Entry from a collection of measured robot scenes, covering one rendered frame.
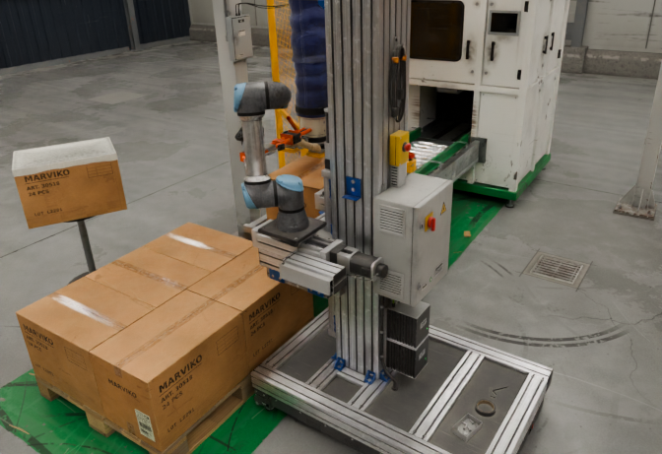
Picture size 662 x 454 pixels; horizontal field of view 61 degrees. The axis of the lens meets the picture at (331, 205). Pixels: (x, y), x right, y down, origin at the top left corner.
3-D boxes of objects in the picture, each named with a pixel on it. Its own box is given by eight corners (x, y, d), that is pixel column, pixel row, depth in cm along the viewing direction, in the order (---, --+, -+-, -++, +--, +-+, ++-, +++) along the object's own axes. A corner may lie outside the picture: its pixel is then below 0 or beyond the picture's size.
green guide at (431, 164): (465, 143, 505) (466, 133, 501) (476, 144, 499) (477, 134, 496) (378, 208, 384) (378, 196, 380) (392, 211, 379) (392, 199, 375)
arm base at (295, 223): (315, 223, 257) (314, 202, 253) (295, 235, 246) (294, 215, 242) (290, 215, 265) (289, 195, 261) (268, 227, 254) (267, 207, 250)
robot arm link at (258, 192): (278, 210, 244) (267, 81, 228) (243, 214, 242) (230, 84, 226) (277, 203, 255) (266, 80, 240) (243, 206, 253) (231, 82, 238)
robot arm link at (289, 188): (305, 209, 247) (304, 180, 241) (275, 212, 245) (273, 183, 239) (302, 198, 258) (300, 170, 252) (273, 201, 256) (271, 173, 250)
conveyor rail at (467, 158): (473, 160, 507) (474, 140, 499) (478, 161, 504) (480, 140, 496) (333, 278, 332) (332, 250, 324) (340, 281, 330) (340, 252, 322)
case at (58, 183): (119, 189, 413) (108, 136, 396) (127, 209, 379) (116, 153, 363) (29, 206, 389) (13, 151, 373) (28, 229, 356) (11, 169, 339)
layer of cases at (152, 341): (196, 273, 393) (188, 222, 377) (313, 316, 343) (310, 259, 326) (34, 373, 303) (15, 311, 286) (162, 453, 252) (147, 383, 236)
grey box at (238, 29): (248, 56, 414) (244, 14, 401) (253, 57, 411) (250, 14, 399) (230, 61, 399) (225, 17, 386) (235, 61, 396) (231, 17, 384)
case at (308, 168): (319, 202, 398) (317, 148, 382) (369, 213, 379) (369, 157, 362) (268, 236, 352) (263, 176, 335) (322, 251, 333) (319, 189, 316)
